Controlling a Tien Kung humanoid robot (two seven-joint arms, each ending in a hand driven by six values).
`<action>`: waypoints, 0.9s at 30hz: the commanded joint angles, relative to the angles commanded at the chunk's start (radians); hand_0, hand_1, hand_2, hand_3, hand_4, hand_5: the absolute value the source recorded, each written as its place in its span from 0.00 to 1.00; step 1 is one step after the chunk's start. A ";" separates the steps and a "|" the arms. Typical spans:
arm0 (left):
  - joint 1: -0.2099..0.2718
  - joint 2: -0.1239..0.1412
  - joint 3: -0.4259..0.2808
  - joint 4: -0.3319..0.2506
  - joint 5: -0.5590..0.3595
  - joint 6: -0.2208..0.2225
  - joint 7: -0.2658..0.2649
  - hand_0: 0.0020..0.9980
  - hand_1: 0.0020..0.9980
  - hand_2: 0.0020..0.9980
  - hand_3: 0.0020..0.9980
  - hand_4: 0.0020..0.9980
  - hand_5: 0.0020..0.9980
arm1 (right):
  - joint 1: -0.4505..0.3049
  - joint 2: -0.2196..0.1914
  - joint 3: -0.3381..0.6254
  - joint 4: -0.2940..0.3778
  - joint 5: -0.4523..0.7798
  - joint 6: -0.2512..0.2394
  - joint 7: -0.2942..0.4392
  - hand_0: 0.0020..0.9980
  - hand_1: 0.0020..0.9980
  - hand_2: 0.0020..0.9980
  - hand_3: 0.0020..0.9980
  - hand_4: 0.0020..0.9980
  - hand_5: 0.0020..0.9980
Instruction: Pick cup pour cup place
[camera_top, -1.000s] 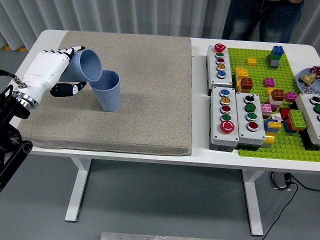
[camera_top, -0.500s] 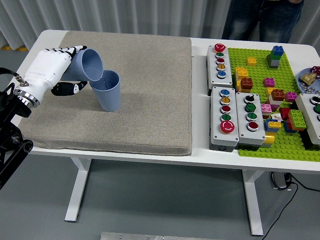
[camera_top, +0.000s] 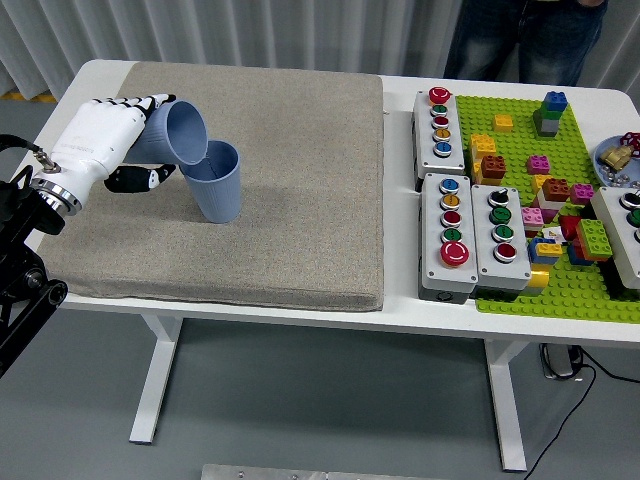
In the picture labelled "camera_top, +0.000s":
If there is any blue yellow brick pair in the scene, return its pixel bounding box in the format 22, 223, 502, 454
528, 237, 564, 266

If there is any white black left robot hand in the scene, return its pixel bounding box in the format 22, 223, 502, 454
44, 92, 178, 204

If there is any five-button box large red mushroom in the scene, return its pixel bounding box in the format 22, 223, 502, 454
417, 172, 479, 304

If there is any blue ribbed plastic cup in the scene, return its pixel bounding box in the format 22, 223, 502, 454
180, 140, 242, 225
122, 99, 209, 166

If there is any green studded baseplate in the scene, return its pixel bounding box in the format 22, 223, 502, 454
452, 93, 640, 324

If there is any blue green grey brick tower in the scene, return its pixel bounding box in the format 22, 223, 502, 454
532, 90, 570, 139

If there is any red brick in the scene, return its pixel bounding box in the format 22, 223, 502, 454
558, 214, 581, 241

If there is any person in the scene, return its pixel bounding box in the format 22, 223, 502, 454
442, 0, 609, 87

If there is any white pleated curtain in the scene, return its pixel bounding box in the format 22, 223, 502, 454
0, 0, 640, 99

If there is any black power cable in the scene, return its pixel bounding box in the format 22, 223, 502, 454
524, 349, 640, 480

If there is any green-topped multicolour brick stack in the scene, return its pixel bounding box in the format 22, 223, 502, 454
567, 218, 614, 266

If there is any blue plate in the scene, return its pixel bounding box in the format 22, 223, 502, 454
593, 135, 640, 189

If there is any grey-brown fabric mat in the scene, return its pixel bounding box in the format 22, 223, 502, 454
38, 61, 386, 313

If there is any five-button box small red mushroom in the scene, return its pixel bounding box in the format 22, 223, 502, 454
410, 88, 467, 192

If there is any brass pipe fitting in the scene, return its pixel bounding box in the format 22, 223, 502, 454
599, 144, 632, 169

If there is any white table leg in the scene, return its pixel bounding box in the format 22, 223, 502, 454
128, 313, 184, 445
483, 339, 529, 472

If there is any white button box black stand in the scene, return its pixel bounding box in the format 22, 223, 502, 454
589, 185, 640, 292

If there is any yellow grey brick stack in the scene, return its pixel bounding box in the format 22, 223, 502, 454
522, 264, 551, 301

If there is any light pink brick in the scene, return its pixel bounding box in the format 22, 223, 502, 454
520, 207, 545, 236

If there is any brown white pink brick stack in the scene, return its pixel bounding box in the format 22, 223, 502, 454
530, 178, 571, 224

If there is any four-button box black selector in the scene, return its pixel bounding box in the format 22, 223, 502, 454
470, 183, 532, 301

